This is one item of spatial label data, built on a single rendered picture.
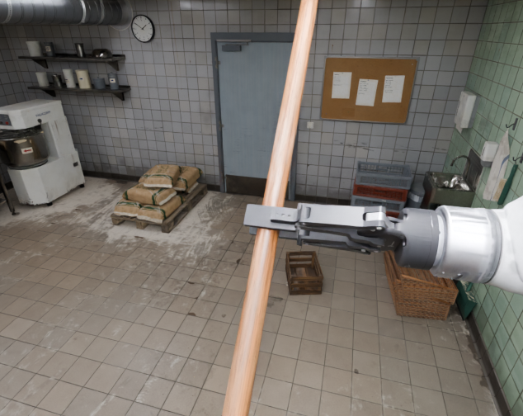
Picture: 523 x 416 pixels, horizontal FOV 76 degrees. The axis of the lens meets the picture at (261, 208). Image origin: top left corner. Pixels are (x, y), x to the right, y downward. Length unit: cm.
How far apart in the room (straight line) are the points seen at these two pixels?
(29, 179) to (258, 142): 308
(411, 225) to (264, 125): 425
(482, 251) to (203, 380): 242
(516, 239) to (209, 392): 238
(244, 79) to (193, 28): 88
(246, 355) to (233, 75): 434
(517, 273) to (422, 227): 10
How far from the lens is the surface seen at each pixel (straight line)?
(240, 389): 43
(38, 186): 545
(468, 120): 402
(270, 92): 452
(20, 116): 528
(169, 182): 431
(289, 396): 261
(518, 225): 44
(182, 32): 488
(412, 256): 44
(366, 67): 437
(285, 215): 43
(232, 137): 480
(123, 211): 448
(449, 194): 360
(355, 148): 457
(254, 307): 43
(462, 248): 44
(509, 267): 46
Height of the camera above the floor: 219
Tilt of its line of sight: 28 degrees down
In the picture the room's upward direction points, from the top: straight up
